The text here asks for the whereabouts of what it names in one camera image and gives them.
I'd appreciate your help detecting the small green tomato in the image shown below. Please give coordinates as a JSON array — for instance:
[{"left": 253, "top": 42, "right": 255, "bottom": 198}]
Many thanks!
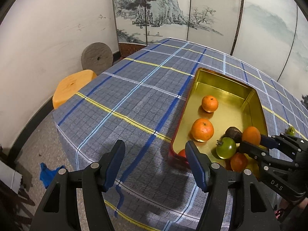
[{"left": 285, "top": 126, "right": 296, "bottom": 136}]

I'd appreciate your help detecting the smooth orange tomato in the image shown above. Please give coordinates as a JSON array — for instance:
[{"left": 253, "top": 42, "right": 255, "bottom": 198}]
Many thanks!
[{"left": 242, "top": 126, "right": 261, "bottom": 146}]

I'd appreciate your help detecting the red tomato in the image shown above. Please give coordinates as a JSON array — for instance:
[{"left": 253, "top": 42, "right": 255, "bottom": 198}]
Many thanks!
[
  {"left": 230, "top": 153, "right": 248, "bottom": 173},
  {"left": 177, "top": 149, "right": 186, "bottom": 159}
]

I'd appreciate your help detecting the large green tomato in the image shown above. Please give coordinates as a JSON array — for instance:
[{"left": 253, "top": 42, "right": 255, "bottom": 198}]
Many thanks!
[{"left": 216, "top": 137, "right": 237, "bottom": 160}]

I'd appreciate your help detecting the dark avocado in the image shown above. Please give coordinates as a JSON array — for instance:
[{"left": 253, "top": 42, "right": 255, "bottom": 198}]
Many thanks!
[{"left": 224, "top": 127, "right": 242, "bottom": 143}]

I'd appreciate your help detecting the large mandarin orange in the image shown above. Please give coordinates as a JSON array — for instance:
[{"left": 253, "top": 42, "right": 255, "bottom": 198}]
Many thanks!
[{"left": 191, "top": 118, "right": 214, "bottom": 142}]

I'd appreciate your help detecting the small mandarin orange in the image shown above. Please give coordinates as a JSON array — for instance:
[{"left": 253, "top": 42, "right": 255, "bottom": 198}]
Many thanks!
[{"left": 201, "top": 95, "right": 219, "bottom": 113}]

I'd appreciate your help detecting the blue cloth on floor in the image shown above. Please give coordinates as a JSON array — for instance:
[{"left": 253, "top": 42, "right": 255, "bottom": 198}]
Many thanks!
[{"left": 40, "top": 163, "right": 65, "bottom": 189}]

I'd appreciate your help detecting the red gold toffee tin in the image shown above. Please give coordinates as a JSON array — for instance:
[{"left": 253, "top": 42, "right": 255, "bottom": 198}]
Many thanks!
[{"left": 167, "top": 68, "right": 268, "bottom": 170}]

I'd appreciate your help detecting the blue plaid tablecloth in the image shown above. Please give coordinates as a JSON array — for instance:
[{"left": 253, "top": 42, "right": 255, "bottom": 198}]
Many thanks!
[{"left": 52, "top": 38, "right": 307, "bottom": 230}]

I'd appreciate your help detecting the painted folding screen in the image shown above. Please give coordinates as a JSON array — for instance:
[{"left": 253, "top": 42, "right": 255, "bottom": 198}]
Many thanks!
[{"left": 113, "top": 0, "right": 307, "bottom": 105}]

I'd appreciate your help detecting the orange wooden stool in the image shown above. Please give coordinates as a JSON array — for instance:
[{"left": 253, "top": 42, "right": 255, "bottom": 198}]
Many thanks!
[{"left": 52, "top": 69, "right": 97, "bottom": 110}]

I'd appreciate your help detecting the grey millstone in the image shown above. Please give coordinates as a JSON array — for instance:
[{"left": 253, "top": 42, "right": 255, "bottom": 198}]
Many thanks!
[{"left": 81, "top": 42, "right": 113, "bottom": 76}]

